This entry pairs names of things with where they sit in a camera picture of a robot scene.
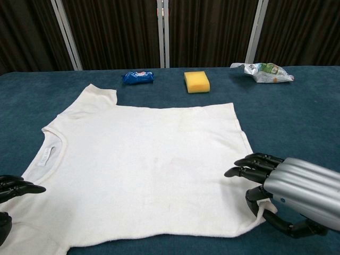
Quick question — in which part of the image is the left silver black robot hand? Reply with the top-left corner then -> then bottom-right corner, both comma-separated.
0,174 -> 47,240

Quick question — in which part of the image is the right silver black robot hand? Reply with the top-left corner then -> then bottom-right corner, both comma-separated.
224,152 -> 340,237

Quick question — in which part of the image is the white T-shirt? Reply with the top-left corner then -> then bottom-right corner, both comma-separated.
0,83 -> 279,255

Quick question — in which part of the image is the crumpled white green packet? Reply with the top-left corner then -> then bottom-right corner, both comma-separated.
229,62 -> 295,84

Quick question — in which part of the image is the yellow sponge block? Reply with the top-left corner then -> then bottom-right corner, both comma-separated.
184,70 -> 211,94

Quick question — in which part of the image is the black partition screen panel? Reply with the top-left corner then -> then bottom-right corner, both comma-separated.
168,0 -> 259,69
0,0 -> 77,75
254,0 -> 340,67
62,0 -> 162,71

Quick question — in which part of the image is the blue snack packet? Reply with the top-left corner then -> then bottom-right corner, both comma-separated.
121,70 -> 156,86

